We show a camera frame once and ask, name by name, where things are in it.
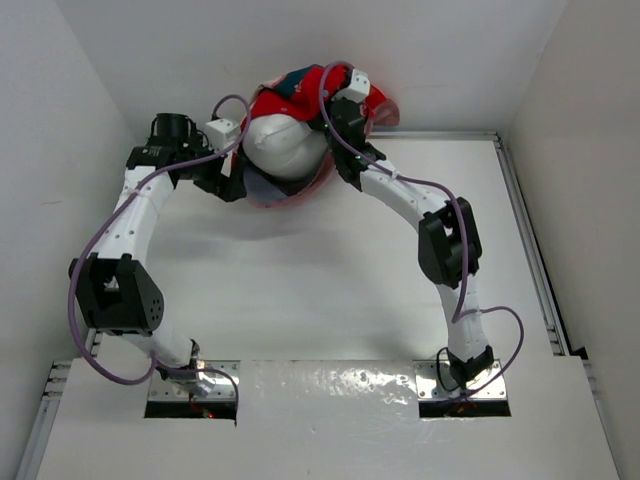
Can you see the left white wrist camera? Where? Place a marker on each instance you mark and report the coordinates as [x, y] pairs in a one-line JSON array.
[[222, 132]]

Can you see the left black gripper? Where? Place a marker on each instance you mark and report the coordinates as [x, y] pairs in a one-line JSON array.
[[227, 187]]

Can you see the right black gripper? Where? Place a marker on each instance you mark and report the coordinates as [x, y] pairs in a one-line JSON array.
[[317, 121]]

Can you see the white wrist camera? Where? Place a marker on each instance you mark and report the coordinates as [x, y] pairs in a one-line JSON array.
[[222, 132], [358, 88]]

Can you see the red patterned pillowcase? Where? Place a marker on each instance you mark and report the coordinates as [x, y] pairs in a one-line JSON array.
[[297, 94]]

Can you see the aluminium table frame rail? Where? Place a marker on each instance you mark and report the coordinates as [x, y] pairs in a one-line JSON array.
[[336, 280]]

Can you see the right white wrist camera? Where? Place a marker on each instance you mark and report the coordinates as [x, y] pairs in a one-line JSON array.
[[358, 88]]

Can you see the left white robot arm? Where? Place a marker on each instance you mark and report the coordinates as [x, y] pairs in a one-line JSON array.
[[111, 290]]

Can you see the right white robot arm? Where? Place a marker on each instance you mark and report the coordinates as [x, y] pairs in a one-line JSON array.
[[448, 246]]

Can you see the white front cover board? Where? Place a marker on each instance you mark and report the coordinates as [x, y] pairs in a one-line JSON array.
[[336, 420]]

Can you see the white pillow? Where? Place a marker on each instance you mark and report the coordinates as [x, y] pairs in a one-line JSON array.
[[283, 147]]

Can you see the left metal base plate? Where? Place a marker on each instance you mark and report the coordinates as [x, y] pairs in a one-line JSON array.
[[207, 380]]

